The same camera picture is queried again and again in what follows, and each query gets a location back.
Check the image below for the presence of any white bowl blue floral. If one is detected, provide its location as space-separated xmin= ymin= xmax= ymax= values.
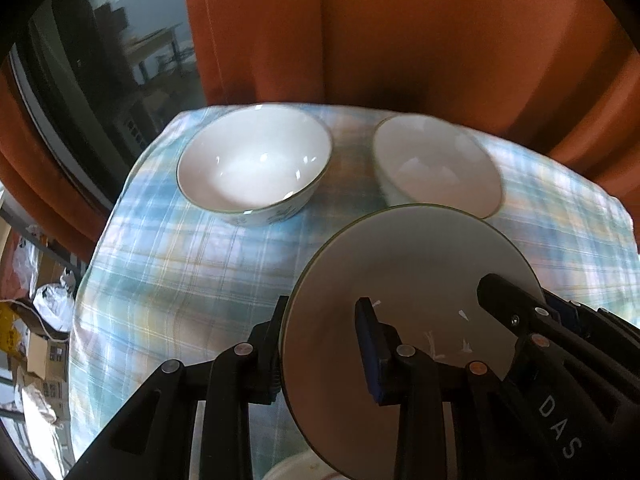
xmin=176 ymin=103 xmax=334 ymax=228
xmin=372 ymin=114 xmax=503 ymax=219
xmin=281 ymin=205 xmax=542 ymax=479

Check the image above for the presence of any red trimmed white plate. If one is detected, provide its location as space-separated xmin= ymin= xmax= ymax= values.
xmin=262 ymin=450 xmax=346 ymax=480

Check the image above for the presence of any cardboard boxes clutter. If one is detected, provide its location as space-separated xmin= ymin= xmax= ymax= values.
xmin=1 ymin=221 xmax=76 ymax=426

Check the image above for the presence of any plaid blue tablecloth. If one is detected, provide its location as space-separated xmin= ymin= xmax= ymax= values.
xmin=70 ymin=106 xmax=639 ymax=448

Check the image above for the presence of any white plastic bag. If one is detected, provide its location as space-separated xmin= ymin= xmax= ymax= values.
xmin=32 ymin=270 xmax=76 ymax=333

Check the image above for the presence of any orange curtain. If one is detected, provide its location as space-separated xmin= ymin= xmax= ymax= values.
xmin=0 ymin=0 xmax=640 ymax=261

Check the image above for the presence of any dark glass window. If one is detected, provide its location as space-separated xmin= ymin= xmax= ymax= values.
xmin=9 ymin=0 xmax=205 ymax=209

